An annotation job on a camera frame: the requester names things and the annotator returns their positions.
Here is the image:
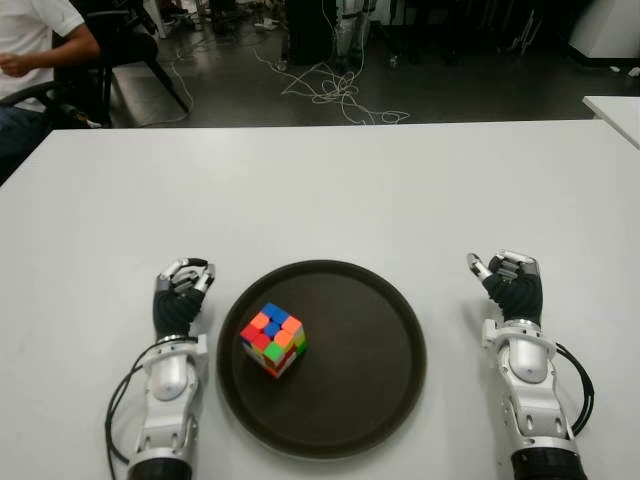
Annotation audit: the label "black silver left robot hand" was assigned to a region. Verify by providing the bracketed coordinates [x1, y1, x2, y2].
[152, 256, 218, 341]

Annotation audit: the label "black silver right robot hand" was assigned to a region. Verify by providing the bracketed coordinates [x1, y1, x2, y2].
[465, 248, 544, 326]

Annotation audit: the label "multicoloured Rubik's cube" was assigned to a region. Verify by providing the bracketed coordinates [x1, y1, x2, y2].
[239, 302, 307, 381]

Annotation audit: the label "dark brown round plate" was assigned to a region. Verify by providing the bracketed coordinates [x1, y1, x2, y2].
[216, 258, 429, 460]

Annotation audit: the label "white side table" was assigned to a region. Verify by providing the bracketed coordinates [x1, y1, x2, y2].
[582, 94, 640, 151]

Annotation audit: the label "black chair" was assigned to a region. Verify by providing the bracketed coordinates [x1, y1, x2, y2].
[54, 0, 194, 126]

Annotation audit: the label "white cabinet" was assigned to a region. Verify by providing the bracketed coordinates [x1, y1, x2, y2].
[568, 0, 640, 65]

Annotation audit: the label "black cabinet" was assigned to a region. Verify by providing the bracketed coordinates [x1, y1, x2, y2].
[285, 0, 337, 65]

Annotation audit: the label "seated person in white shirt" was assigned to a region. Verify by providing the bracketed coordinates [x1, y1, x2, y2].
[0, 0, 104, 171]

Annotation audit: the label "silver background robot legs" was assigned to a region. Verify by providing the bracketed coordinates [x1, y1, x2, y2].
[335, 0, 371, 56]

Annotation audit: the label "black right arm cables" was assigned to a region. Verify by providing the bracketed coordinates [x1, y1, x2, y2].
[552, 342, 596, 441]

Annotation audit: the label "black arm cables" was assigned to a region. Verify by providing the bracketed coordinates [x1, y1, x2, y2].
[103, 349, 156, 474]
[552, 342, 596, 441]

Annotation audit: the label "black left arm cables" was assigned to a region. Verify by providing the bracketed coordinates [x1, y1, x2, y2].
[103, 349, 156, 474]

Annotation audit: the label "tangled white floor cable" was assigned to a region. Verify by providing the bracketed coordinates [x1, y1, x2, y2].
[252, 44, 412, 125]

